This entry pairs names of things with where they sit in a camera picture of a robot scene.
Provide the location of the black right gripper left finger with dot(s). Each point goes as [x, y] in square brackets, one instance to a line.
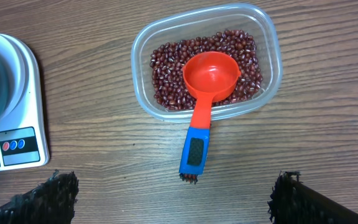
[52, 202]

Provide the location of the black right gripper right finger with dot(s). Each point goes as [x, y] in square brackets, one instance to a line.
[292, 202]

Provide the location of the orange measuring scoop blue handle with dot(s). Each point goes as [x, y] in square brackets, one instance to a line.
[209, 77]

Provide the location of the white digital kitchen scale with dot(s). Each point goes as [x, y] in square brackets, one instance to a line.
[23, 141]

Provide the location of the red beans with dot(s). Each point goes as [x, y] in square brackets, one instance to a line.
[168, 60]

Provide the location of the clear plastic container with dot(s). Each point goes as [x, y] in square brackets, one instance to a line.
[206, 22]

